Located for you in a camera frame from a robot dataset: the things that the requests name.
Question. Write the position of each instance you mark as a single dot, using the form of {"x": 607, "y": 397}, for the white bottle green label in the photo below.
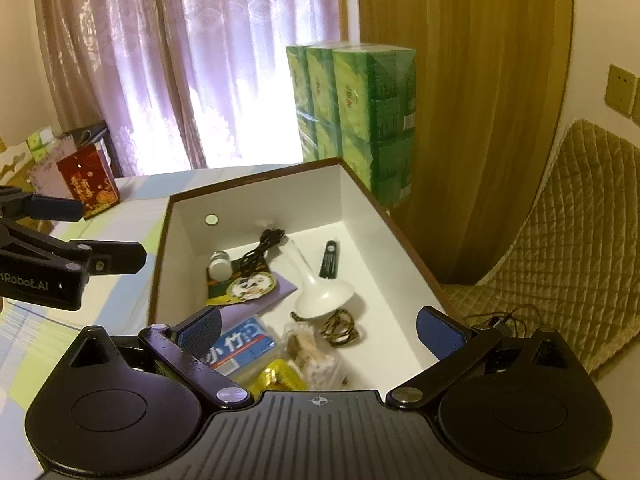
{"x": 220, "y": 266}

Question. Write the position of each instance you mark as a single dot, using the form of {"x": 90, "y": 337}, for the purple rectangular bar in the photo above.
{"x": 282, "y": 292}

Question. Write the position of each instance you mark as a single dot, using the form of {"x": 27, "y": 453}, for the black rack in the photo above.
{"x": 95, "y": 132}

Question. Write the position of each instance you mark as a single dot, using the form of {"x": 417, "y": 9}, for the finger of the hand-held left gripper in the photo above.
{"x": 55, "y": 209}
{"x": 117, "y": 257}

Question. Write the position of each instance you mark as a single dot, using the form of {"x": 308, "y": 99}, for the yellow snack packet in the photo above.
{"x": 277, "y": 380}

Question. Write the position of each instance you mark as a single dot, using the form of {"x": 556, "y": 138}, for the red gift box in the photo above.
{"x": 90, "y": 182}

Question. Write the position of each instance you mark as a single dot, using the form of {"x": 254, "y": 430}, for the chair with quilted cover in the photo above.
{"x": 575, "y": 240}

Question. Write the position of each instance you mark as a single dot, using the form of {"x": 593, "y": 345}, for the clear floss box blue label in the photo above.
{"x": 245, "y": 345}

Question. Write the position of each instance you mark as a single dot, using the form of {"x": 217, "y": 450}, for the brown cardboard box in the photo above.
{"x": 385, "y": 280}

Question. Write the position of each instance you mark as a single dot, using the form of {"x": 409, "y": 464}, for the clear candy packet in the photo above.
{"x": 315, "y": 360}

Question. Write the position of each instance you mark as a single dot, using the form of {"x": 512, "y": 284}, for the stack of green tissue packs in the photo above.
{"x": 365, "y": 120}

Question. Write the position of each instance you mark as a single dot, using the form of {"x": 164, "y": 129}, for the white ceramic spoon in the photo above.
{"x": 320, "y": 300}

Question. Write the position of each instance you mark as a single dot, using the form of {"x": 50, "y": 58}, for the pink patterned curtain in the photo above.
{"x": 200, "y": 60}

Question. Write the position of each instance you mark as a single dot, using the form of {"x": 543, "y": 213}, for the dark green tube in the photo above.
{"x": 329, "y": 260}

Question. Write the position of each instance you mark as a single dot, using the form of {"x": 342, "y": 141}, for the green wall socket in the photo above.
{"x": 637, "y": 110}
{"x": 620, "y": 85}

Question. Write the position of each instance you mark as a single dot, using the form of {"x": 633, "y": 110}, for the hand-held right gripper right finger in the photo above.
{"x": 440, "y": 332}

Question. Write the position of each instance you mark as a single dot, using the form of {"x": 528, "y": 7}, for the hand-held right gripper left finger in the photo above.
{"x": 200, "y": 332}

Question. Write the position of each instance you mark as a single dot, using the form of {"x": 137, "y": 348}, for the green orange card pack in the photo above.
{"x": 247, "y": 287}

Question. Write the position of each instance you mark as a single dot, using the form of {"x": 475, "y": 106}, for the leopard hair claw clip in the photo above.
{"x": 340, "y": 330}

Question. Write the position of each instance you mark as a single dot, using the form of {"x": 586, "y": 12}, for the wooden door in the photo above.
{"x": 475, "y": 110}

